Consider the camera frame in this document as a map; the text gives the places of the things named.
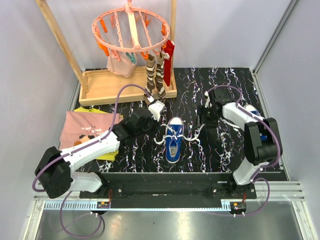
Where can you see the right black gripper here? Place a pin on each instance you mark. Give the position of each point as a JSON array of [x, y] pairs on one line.
[[201, 111]]

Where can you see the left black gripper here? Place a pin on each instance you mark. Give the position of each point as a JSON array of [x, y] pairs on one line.
[[157, 126]]

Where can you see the blue sneaker with white laces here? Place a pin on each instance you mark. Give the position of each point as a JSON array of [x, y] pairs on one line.
[[174, 134]]

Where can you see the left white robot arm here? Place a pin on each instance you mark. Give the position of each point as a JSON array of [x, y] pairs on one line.
[[58, 172]]

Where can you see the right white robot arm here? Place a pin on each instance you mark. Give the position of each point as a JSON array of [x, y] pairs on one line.
[[262, 143]]

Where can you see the wooden drying rack stand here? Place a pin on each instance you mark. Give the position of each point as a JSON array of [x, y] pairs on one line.
[[101, 86]]

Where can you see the pink mesh laundry bag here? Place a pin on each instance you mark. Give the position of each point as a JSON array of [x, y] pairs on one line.
[[121, 64]]

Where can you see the left brown striped sock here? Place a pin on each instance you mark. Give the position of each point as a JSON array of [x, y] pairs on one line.
[[150, 66]]

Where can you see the brown striped sock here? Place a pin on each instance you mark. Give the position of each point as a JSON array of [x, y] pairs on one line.
[[150, 66], [159, 77]]

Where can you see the right brown striped sock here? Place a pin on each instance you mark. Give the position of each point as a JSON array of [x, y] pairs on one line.
[[159, 77]]

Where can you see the pink folded t-shirt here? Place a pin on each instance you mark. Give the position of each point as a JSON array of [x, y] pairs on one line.
[[80, 127]]

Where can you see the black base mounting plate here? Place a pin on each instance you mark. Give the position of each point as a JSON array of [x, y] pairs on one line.
[[167, 186]]

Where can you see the pink round clip hanger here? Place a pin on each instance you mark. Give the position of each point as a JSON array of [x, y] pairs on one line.
[[128, 31]]

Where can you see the red hanging sock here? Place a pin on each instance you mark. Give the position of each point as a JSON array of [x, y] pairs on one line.
[[168, 52]]

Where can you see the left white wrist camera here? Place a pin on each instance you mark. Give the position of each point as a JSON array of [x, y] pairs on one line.
[[156, 108]]

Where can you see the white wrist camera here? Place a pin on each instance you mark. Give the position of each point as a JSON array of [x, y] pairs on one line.
[[207, 99], [156, 108]]

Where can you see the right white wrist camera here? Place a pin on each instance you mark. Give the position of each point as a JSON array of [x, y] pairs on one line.
[[207, 99]]

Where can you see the aluminium slotted rail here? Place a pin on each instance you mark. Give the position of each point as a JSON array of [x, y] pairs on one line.
[[163, 205]]

